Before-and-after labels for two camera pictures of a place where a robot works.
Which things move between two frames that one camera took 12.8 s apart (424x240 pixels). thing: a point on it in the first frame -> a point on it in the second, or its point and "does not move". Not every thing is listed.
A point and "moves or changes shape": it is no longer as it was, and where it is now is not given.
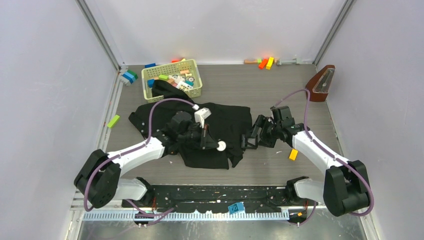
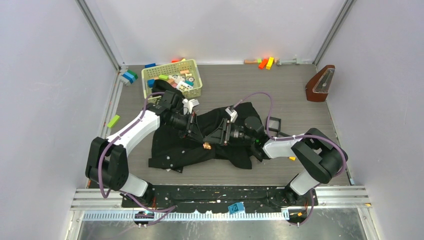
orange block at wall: (263, 63) does not move
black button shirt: (206, 135) moves or changes shape
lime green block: (113, 121) does not move
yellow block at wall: (269, 63) does not move
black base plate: (219, 198) does not move
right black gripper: (263, 122) -> (222, 135)
